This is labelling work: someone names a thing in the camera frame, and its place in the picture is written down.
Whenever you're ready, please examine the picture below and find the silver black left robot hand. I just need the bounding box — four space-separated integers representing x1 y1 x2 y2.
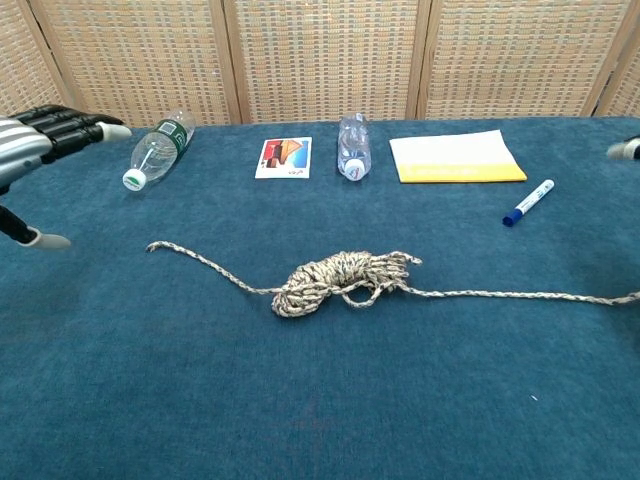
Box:
0 103 134 251

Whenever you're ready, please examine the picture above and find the beige braided rope bundle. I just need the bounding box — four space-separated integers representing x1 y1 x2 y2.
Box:
145 240 640 320

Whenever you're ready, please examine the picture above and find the woven wicker screen panel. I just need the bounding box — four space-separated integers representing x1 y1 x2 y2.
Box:
222 0 434 125
594 0 640 119
0 0 76 135
29 0 244 130
417 0 629 120

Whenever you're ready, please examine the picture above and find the clear bottle with green label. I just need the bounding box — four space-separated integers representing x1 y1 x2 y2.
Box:
121 108 197 193

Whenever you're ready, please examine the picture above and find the colourful picture card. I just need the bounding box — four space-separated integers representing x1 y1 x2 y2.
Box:
254 136 314 180

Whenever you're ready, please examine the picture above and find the blue carpet table cover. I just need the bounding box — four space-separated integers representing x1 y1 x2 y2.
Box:
0 115 640 480

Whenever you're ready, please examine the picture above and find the clear bottle with white cap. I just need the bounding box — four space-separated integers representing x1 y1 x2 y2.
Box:
336 112 374 182

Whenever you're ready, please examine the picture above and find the white and yellow booklet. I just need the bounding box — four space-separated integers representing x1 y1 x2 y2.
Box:
388 129 529 185

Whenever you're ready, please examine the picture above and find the white marker with blue cap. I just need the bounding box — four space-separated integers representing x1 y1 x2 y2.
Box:
501 178 556 229

